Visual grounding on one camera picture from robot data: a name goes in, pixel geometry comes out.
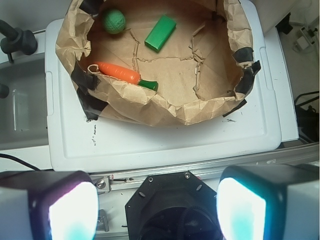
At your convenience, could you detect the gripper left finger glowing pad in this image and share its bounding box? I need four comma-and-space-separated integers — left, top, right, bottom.
0, 170, 99, 240

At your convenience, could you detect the white power adapter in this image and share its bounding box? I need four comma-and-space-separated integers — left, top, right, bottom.
294, 26, 318, 51

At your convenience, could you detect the black clamp knob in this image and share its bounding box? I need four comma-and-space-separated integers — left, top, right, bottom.
0, 20, 38, 64

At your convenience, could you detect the aluminium extrusion rail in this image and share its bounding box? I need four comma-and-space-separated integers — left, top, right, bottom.
90, 142, 320, 194

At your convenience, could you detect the crumpled brown paper bag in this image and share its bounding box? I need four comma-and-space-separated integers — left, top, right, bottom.
55, 0, 261, 127

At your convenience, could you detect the green textured ball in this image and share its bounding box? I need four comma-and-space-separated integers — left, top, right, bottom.
102, 8, 126, 35

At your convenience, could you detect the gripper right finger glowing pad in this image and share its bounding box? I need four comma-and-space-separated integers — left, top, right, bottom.
216, 164, 320, 240

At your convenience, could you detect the white plastic bin lid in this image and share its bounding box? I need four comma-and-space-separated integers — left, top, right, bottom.
45, 0, 282, 173

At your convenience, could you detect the green rectangular block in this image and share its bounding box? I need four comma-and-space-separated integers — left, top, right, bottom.
144, 15, 177, 53

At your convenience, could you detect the clear plastic storage bin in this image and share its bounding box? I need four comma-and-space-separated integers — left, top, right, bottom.
0, 54, 49, 151

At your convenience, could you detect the black cable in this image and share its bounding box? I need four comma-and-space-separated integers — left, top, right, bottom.
0, 153, 41, 172

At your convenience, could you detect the orange toy carrot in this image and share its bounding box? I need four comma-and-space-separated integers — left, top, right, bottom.
94, 61, 159, 92

